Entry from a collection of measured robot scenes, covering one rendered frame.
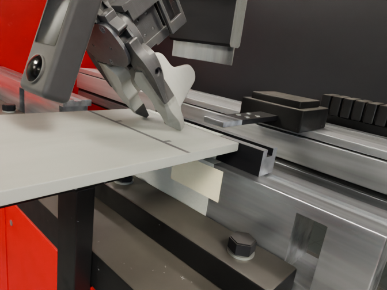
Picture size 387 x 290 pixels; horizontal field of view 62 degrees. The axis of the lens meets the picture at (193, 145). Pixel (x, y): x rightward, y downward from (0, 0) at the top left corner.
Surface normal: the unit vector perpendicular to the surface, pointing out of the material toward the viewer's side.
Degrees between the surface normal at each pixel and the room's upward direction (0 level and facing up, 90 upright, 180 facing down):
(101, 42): 130
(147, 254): 0
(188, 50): 90
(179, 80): 81
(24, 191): 90
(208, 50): 90
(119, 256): 0
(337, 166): 90
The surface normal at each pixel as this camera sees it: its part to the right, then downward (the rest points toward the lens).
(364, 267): -0.68, 0.12
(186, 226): 0.13, -0.95
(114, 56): -0.60, 0.70
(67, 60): 0.76, 0.28
